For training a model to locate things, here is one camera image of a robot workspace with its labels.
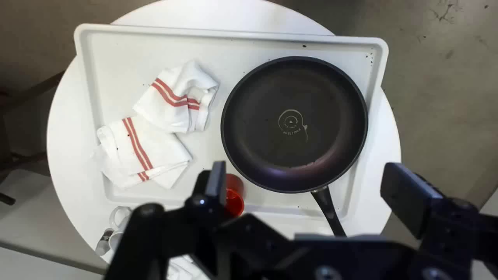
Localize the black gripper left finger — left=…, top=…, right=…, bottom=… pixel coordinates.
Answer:
left=196, top=161, right=229, bottom=209

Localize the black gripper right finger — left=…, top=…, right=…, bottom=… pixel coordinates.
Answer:
left=380, top=162, right=445, bottom=240

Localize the red plastic cup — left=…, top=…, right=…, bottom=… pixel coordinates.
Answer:
left=222, top=173, right=246, bottom=218

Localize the small white cup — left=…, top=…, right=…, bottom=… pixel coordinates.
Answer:
left=107, top=206, right=134, bottom=232

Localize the flat white red-striped towel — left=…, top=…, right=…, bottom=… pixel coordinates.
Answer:
left=95, top=116, right=193, bottom=192

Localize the black frying pan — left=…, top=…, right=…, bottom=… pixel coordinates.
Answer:
left=219, top=55, right=370, bottom=238

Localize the small gray metal shaker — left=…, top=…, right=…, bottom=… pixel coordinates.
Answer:
left=95, top=228, right=123, bottom=256

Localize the white plastic tray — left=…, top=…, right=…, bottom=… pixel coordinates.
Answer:
left=73, top=22, right=390, bottom=220

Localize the round white table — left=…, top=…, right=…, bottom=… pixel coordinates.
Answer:
left=45, top=0, right=403, bottom=263

